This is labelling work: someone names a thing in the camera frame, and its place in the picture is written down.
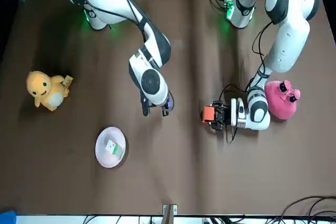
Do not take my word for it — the pink plush toy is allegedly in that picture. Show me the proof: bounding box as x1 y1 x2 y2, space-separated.
264 79 301 121

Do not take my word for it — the pink round plate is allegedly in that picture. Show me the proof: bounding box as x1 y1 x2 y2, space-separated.
94 126 127 168

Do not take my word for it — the orange foam square block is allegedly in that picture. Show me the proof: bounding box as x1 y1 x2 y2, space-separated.
202 105 217 125

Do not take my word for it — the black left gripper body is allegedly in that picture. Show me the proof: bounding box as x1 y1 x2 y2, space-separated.
220 104 232 129

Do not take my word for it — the orange plush toy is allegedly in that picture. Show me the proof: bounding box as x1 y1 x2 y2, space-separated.
26 70 74 112

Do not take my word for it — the aluminium frame post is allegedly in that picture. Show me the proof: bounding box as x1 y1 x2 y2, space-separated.
162 204 178 224

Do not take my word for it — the blue plastic tray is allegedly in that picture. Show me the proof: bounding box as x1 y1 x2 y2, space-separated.
0 209 17 224

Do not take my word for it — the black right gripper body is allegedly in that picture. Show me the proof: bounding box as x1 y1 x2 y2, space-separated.
141 90 176 117

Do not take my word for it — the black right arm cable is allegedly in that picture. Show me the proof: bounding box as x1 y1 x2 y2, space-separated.
75 0 149 41

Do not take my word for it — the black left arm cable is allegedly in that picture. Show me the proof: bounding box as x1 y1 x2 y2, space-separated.
220 21 274 144

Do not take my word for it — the small puzzle cube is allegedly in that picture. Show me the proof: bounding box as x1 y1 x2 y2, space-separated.
105 140 124 155

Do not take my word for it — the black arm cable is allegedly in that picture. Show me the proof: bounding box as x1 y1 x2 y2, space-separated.
75 0 149 41
220 21 274 144

